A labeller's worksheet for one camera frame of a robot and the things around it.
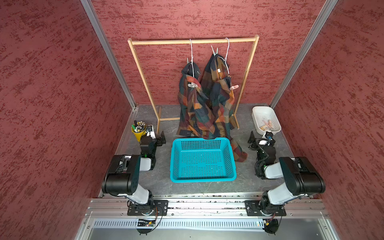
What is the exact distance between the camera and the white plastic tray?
1.06 metres

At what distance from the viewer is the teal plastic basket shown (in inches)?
33.4

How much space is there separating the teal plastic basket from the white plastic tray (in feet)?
0.93
